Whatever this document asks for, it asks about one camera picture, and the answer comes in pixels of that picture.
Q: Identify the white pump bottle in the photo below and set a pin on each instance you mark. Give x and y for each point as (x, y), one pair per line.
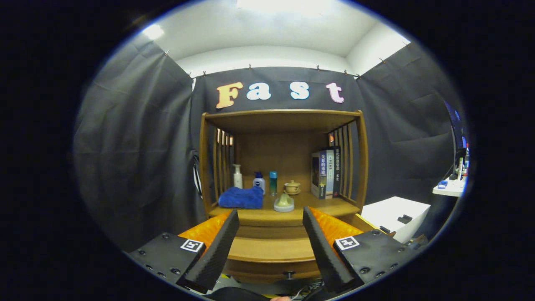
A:
(238, 179)

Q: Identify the book with blue spine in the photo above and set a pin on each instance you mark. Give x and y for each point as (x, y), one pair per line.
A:
(321, 175)

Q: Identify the blue towel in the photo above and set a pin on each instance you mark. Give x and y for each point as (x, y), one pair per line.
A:
(240, 198)

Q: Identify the white box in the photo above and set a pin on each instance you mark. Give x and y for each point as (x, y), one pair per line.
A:
(393, 213)

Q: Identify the book with white spine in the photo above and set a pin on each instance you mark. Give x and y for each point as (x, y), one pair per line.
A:
(329, 173)

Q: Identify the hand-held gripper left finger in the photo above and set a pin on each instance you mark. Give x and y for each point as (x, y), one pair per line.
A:
(215, 259)

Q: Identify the wooden cabinet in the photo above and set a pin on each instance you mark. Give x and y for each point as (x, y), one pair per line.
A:
(284, 146)

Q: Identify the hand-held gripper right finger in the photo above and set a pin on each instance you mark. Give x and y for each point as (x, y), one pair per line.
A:
(328, 259)

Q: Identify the teal bottle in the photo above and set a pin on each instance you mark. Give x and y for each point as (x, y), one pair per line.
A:
(273, 182)

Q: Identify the large ceiling light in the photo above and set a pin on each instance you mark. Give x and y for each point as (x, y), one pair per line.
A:
(284, 6)

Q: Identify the small blue object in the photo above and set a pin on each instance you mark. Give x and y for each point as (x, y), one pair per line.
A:
(442, 184)

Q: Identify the white bottle with blue cap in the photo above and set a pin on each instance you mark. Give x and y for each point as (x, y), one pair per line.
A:
(259, 184)

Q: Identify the small ceiling light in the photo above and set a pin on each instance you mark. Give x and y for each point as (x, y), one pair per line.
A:
(153, 31)

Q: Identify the beige lidded teacup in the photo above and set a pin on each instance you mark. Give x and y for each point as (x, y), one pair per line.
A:
(292, 187)

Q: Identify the book with black spine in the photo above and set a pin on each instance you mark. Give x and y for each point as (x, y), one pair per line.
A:
(337, 171)

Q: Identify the black backdrop cloth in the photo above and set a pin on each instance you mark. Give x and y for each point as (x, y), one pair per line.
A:
(133, 146)

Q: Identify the wooden countertop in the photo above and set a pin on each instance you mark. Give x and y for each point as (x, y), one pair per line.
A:
(317, 205)

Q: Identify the wooden drawer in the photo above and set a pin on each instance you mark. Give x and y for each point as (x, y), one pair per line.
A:
(271, 255)

